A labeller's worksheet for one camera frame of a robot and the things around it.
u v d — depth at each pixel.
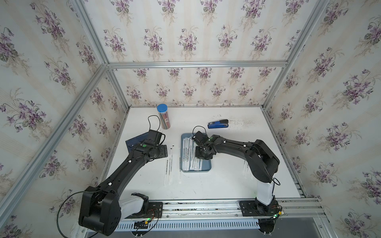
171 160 0.91
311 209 0.74
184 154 0.93
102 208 0.39
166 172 0.86
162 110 0.93
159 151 0.76
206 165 0.87
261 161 0.49
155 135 0.65
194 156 0.82
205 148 0.67
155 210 0.73
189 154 0.93
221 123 1.04
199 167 0.87
